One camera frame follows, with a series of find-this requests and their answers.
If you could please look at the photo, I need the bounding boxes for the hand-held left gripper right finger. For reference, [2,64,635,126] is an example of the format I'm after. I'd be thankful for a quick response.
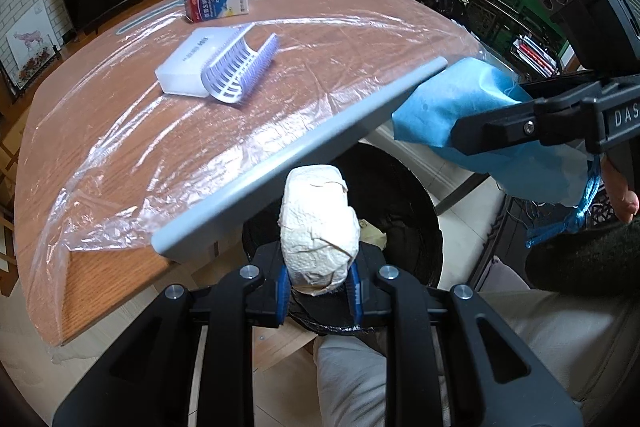
[349,246,586,427]

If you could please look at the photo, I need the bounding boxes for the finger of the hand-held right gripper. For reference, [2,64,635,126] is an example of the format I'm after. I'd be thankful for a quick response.
[517,74,608,104]
[450,97,586,158]

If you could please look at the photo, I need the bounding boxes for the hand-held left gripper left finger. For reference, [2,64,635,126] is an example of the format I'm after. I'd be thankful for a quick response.
[52,242,290,427]

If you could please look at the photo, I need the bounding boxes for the blue fabric bag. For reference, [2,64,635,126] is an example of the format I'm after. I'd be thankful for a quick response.
[391,57,603,250]

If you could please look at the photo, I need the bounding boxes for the white paper towel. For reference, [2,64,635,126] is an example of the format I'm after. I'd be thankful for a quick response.
[277,163,362,297]

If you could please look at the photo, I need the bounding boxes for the black trash bin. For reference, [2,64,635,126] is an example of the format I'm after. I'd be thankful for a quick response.
[241,142,445,338]

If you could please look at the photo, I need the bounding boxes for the person's right forearm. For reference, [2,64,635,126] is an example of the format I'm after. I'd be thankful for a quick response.
[525,217,640,295]

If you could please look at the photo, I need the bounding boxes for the person's right hand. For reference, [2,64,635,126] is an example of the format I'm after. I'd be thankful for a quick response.
[600,154,640,224]

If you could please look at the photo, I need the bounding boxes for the stack of magazines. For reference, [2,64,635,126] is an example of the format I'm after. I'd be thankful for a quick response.
[512,34,558,72]

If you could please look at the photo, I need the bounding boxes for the grey flat board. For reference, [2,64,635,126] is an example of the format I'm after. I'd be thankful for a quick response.
[151,57,449,264]

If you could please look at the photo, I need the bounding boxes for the person's beige trousers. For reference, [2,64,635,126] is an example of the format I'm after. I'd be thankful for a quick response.
[312,257,640,427]

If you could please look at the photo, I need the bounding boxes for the white ribbed plastic insert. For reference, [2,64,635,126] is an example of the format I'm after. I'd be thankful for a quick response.
[200,24,278,106]

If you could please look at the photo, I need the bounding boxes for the white rectangular box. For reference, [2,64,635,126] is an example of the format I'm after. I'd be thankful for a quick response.
[154,24,256,96]

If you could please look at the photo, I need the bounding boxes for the framed red flower picture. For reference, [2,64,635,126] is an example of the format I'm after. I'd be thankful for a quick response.
[15,47,63,90]

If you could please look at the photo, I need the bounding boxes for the giraffe picture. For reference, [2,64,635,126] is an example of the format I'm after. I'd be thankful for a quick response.
[7,14,53,68]

